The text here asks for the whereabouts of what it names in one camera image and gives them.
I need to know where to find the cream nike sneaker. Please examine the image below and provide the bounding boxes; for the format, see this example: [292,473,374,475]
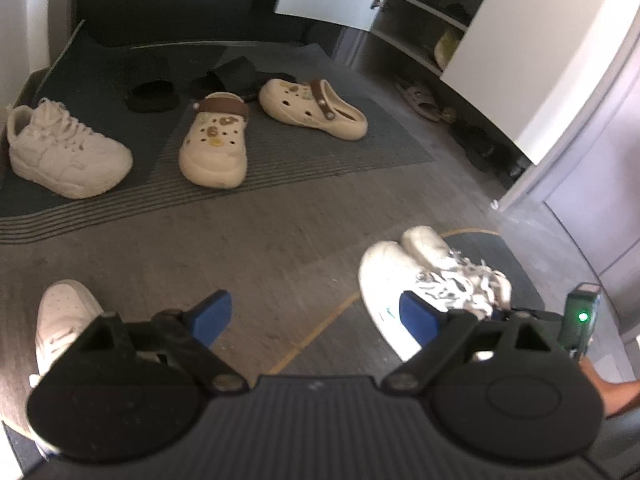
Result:
[400,226,512,310]
[358,239,494,363]

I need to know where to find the white chunky sneaker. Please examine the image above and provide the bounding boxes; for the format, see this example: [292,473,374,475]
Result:
[29,280,103,388]
[6,98,134,200]

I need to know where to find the cream clog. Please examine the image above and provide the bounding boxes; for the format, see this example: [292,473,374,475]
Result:
[178,92,250,190]
[258,78,368,141]

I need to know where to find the dark shoes under cabinet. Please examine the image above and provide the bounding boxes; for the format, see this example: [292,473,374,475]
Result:
[450,122,532,186]

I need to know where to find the person right hand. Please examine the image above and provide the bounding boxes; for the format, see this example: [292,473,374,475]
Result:
[579,356,640,417]

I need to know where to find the grey striped door mat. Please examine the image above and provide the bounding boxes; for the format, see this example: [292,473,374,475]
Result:
[0,19,501,376]

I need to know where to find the beige slide sandal under cabinet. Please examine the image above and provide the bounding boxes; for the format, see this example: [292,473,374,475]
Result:
[395,78,457,125]

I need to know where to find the black slide sandal left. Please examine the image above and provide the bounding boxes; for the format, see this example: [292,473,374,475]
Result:
[124,51,180,114]

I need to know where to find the black slide sandal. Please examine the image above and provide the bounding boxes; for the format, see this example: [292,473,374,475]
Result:
[189,56,273,102]
[124,51,180,114]

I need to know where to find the black slide sandal right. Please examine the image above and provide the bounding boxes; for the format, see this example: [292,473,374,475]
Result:
[189,56,273,102]

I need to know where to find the white cabinet door right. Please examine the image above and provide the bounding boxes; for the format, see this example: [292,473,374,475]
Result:
[442,0,639,164]

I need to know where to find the yellow-green shoe on shelf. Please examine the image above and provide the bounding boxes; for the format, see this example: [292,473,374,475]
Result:
[434,27,461,70]

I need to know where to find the shoe cabinet shelves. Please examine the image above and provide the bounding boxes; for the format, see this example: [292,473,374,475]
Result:
[352,0,484,78]

